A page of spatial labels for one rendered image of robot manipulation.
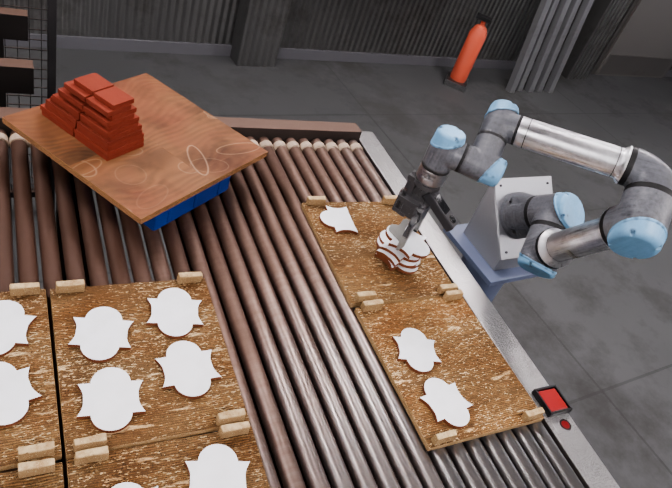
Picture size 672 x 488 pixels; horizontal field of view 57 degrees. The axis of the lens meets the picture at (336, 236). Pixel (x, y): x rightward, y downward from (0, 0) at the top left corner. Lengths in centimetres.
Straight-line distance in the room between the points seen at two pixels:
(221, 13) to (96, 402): 358
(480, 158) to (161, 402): 91
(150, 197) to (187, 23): 302
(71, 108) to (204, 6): 286
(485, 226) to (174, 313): 108
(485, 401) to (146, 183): 100
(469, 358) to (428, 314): 16
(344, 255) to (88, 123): 76
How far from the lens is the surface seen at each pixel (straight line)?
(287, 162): 209
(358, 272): 174
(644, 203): 158
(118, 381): 136
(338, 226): 184
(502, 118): 163
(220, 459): 129
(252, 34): 456
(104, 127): 170
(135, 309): 150
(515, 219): 204
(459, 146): 156
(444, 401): 154
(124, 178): 167
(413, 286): 178
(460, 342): 170
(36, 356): 142
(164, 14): 448
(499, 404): 163
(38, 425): 133
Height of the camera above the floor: 207
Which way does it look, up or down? 38 degrees down
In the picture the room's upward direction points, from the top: 21 degrees clockwise
